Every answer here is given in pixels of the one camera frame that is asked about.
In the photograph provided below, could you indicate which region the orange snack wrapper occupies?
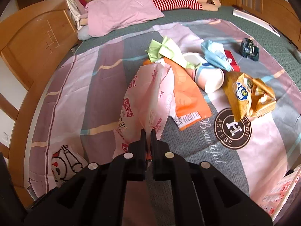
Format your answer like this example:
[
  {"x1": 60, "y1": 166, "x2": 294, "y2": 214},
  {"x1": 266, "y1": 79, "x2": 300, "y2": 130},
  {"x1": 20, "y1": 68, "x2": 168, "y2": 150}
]
[{"x1": 156, "y1": 57, "x2": 212, "y2": 131}]

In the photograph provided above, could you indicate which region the pink printed plastic bag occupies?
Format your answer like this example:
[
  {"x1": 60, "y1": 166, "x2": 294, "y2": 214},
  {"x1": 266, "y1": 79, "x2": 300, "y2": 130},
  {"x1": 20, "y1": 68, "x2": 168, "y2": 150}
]
[{"x1": 113, "y1": 62, "x2": 174, "y2": 157}]

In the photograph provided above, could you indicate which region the yellow snack bag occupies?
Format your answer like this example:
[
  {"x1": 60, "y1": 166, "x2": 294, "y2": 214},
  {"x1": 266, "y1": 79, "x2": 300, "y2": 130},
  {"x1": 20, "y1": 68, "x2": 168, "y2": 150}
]
[{"x1": 222, "y1": 71, "x2": 276, "y2": 122}]

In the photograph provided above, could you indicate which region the white blue paper cup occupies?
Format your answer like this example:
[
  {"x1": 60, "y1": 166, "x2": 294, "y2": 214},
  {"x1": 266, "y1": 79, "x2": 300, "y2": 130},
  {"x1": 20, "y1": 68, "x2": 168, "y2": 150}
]
[{"x1": 183, "y1": 53, "x2": 224, "y2": 93}]

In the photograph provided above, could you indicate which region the red cigarette box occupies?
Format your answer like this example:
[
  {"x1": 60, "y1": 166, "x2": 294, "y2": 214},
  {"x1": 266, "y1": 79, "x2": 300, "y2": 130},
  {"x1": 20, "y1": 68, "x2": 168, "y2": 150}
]
[{"x1": 224, "y1": 50, "x2": 240, "y2": 72}]

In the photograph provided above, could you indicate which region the light blue face mask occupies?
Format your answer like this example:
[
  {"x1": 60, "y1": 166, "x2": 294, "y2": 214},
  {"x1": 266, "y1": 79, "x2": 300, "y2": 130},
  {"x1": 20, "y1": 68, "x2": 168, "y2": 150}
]
[{"x1": 201, "y1": 40, "x2": 233, "y2": 71}]

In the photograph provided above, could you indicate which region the light green wrapper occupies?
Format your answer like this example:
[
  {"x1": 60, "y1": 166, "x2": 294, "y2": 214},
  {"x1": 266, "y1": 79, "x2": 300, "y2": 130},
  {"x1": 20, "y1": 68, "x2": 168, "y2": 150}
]
[{"x1": 146, "y1": 36, "x2": 188, "y2": 68}]

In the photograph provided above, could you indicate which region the dark green wrapper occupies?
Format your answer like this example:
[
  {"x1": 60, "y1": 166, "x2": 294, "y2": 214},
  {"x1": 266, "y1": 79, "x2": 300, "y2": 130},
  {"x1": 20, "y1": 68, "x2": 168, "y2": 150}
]
[{"x1": 239, "y1": 38, "x2": 260, "y2": 61}]

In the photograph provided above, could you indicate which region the white plastic trash bag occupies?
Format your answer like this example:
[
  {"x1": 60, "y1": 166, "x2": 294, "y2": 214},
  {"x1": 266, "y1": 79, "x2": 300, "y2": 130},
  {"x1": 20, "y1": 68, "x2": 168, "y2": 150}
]
[{"x1": 259, "y1": 165, "x2": 300, "y2": 223}]

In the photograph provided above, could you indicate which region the striped pink grey bedsheet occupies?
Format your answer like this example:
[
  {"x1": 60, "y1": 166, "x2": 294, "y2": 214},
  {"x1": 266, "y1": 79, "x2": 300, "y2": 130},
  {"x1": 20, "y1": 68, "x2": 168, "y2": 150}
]
[{"x1": 29, "y1": 19, "x2": 300, "y2": 202}]

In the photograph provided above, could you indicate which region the light blue small pillow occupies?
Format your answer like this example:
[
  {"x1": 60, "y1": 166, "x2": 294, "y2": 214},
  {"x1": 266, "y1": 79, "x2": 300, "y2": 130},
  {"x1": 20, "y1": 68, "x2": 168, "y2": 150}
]
[{"x1": 78, "y1": 26, "x2": 92, "y2": 41}]

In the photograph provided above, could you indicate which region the wooden headboard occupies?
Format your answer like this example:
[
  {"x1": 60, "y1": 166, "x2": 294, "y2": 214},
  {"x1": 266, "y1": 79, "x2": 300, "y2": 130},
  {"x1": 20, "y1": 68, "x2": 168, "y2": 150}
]
[{"x1": 1, "y1": 0, "x2": 78, "y2": 207}]

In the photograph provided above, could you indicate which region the pink pillow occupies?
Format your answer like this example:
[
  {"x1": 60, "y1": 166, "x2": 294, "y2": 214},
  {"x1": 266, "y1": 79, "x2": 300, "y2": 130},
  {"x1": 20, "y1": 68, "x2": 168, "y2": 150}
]
[{"x1": 86, "y1": 0, "x2": 164, "y2": 37}]

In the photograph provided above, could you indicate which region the white flat board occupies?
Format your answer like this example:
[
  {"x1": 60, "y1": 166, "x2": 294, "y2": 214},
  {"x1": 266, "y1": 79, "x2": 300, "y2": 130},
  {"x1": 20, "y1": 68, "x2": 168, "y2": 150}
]
[{"x1": 233, "y1": 9, "x2": 281, "y2": 37}]

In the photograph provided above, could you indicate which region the red striped plush doll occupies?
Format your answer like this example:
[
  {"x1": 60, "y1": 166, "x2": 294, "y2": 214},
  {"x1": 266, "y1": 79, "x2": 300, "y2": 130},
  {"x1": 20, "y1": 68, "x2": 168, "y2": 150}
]
[{"x1": 153, "y1": 0, "x2": 221, "y2": 11}]

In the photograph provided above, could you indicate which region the wooden footboard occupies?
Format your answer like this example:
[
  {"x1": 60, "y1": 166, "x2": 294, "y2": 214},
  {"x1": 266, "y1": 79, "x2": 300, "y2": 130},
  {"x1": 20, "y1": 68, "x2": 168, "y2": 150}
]
[{"x1": 237, "y1": 0, "x2": 300, "y2": 48}]

